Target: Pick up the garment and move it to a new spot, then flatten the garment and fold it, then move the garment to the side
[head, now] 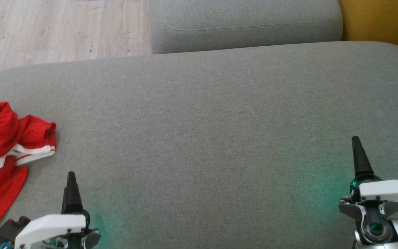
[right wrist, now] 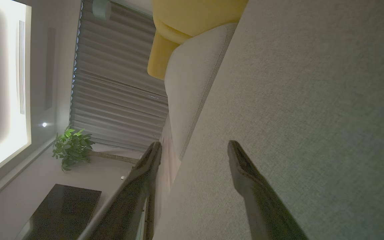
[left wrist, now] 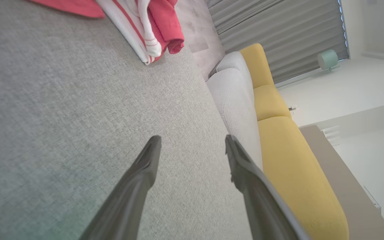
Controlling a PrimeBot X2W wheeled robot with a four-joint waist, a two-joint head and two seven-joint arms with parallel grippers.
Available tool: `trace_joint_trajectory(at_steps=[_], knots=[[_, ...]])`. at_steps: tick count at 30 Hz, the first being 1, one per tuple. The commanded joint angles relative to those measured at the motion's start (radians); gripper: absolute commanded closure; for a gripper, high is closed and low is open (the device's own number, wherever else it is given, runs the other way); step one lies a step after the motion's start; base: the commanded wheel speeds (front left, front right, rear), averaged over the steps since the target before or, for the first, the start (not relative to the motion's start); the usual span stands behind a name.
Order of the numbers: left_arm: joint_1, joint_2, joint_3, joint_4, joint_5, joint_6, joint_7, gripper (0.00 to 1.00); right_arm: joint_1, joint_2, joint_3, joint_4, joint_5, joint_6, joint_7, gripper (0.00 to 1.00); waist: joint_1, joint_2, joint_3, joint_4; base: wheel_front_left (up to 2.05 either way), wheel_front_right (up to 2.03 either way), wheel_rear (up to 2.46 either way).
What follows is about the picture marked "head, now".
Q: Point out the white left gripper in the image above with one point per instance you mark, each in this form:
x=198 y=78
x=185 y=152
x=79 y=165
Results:
x=52 y=224

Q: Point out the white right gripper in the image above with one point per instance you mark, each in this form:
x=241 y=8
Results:
x=385 y=190

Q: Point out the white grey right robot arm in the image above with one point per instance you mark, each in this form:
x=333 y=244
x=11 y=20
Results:
x=378 y=231

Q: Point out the yellow sofa back cushion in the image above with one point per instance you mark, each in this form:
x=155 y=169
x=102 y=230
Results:
x=382 y=20

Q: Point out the large grey sofa seat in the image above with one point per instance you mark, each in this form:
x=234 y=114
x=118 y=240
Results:
x=202 y=138

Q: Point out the grey sofa seat cushion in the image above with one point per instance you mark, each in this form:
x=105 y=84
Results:
x=240 y=24

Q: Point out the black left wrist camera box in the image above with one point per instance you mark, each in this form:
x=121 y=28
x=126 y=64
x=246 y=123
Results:
x=10 y=228

